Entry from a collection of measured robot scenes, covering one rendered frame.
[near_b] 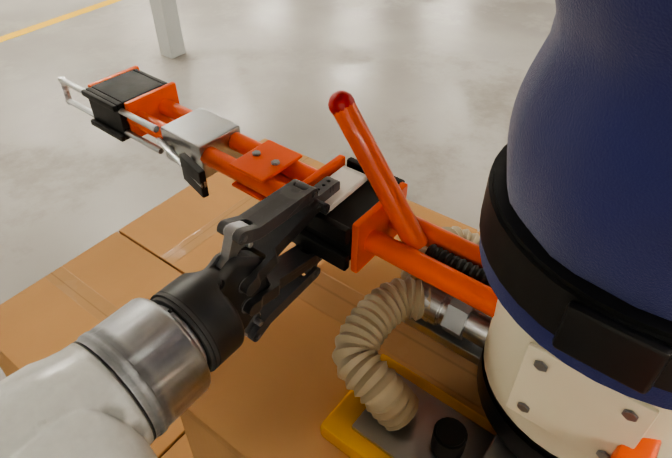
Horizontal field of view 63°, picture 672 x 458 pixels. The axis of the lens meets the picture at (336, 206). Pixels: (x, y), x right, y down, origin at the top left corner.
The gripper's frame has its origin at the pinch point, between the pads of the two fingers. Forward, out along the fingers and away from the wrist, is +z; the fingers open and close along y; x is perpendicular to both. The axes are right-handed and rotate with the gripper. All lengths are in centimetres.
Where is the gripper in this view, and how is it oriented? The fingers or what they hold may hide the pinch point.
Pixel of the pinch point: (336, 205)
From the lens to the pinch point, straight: 54.4
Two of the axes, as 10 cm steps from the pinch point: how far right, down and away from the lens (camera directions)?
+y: 0.0, 7.8, 6.3
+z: 6.0, -5.0, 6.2
